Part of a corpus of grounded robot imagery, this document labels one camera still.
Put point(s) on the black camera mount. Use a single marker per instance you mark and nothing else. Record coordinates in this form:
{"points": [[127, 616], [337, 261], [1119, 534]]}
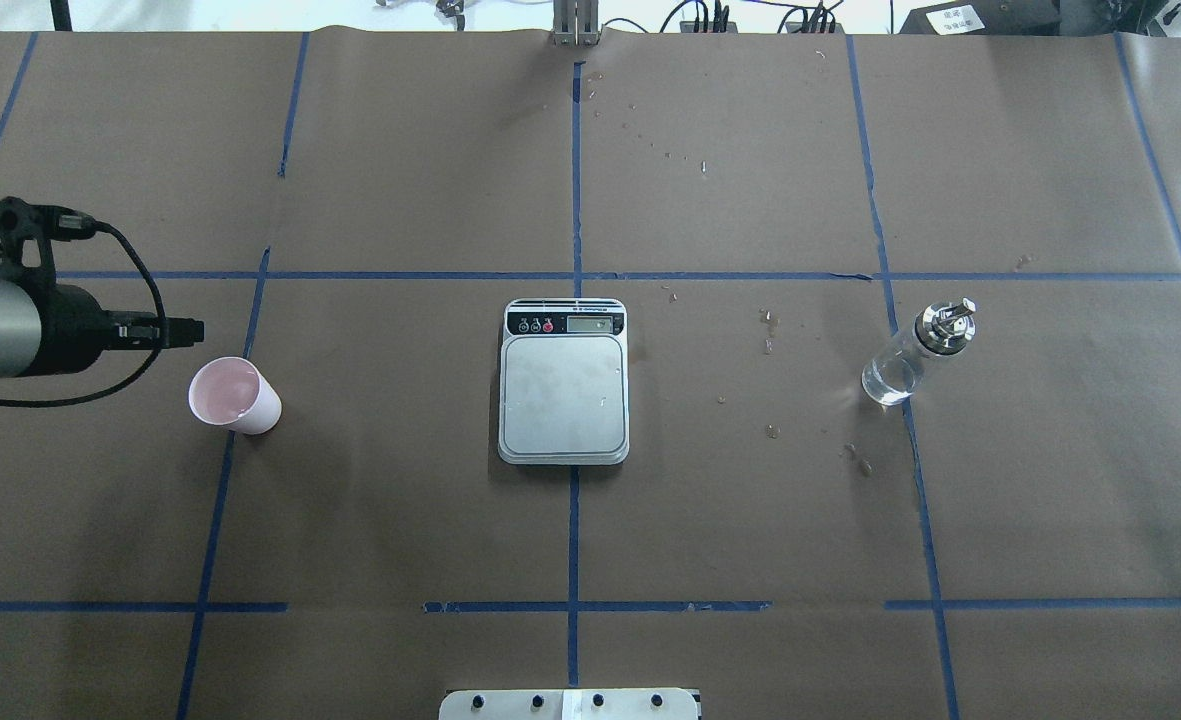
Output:
{"points": [[27, 233]]}

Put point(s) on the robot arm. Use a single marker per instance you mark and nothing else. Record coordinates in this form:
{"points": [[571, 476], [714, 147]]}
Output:
{"points": [[20, 331]]}

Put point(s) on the silver kitchen scale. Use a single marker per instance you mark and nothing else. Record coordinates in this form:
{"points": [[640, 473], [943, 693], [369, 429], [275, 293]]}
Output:
{"points": [[564, 396]]}

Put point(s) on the clear glass sauce bottle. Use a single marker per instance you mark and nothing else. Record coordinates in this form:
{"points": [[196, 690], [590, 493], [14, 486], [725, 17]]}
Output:
{"points": [[936, 334]]}

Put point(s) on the aluminium frame post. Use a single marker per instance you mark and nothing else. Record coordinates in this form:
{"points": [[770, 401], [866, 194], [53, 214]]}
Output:
{"points": [[576, 23]]}

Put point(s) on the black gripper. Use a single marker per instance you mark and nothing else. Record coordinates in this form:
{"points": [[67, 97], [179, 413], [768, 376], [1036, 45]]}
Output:
{"points": [[72, 318]]}

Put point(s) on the brown paper table cover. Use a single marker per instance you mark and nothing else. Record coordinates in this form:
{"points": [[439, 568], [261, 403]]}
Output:
{"points": [[827, 376]]}

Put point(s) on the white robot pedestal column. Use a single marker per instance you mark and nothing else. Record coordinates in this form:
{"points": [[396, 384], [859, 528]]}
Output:
{"points": [[573, 703]]}

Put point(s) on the black box with label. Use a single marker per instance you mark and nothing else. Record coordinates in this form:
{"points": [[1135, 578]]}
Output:
{"points": [[1002, 18]]}

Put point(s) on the pink paper cup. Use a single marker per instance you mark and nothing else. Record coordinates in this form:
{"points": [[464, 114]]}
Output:
{"points": [[232, 394]]}

